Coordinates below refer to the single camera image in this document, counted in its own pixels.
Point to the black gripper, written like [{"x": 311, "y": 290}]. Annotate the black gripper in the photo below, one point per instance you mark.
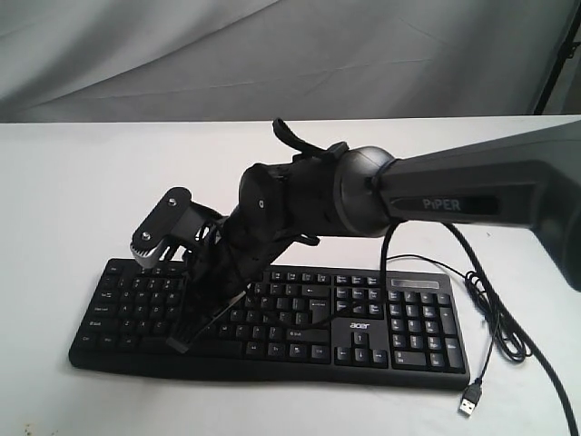
[{"x": 219, "y": 268}]

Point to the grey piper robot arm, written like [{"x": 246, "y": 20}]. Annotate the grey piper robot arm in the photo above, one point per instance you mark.
[{"x": 527, "y": 180}]

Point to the black acer keyboard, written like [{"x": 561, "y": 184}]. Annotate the black acer keyboard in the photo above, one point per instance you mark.
[{"x": 297, "y": 324}]

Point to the grey backdrop cloth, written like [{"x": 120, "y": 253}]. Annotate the grey backdrop cloth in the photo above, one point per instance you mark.
[{"x": 161, "y": 61}]

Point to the black tripod stand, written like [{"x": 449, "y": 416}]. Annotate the black tripod stand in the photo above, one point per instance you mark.
[{"x": 566, "y": 51}]

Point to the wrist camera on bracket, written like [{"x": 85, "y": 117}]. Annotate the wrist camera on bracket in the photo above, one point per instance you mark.
[{"x": 173, "y": 222}]

